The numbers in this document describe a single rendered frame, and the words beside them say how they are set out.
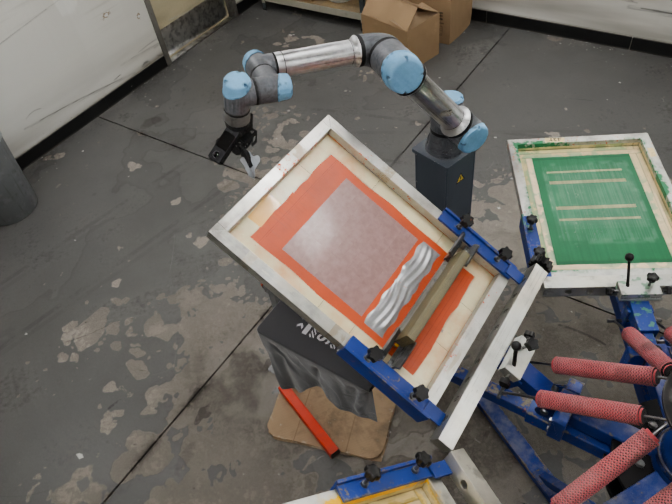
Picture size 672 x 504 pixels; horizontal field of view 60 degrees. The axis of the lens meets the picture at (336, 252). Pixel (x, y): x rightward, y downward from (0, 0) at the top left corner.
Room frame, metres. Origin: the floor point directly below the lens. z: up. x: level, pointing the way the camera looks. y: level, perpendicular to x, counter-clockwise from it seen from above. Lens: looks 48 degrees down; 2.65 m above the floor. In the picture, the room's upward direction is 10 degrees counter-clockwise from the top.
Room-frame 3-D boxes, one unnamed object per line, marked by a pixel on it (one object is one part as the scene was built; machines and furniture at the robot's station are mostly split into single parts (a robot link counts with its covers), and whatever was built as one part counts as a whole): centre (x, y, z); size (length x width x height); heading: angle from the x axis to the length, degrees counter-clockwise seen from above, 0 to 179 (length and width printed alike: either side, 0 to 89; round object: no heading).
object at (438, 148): (1.76, -0.49, 1.25); 0.15 x 0.15 x 0.10
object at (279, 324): (1.24, 0.00, 0.95); 0.48 x 0.44 x 0.01; 49
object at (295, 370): (1.08, 0.13, 0.74); 0.46 x 0.04 x 0.42; 49
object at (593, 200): (1.40, -1.01, 1.05); 1.08 x 0.61 x 0.23; 169
